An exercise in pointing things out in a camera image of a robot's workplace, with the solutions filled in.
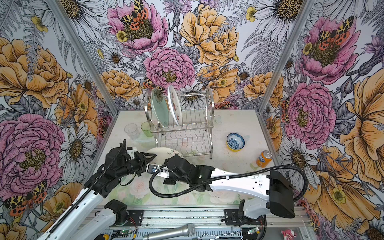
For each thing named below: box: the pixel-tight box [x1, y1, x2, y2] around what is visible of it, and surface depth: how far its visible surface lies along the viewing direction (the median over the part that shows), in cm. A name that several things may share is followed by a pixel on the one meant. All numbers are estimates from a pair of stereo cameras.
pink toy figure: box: [280, 229, 298, 240], surface depth 69 cm
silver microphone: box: [142, 223, 196, 240], surface depth 70 cm
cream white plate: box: [147, 147, 184, 165], surface depth 81 cm
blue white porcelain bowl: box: [226, 132, 246, 150], surface depth 101 cm
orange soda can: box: [256, 150, 273, 168], surface depth 87 cm
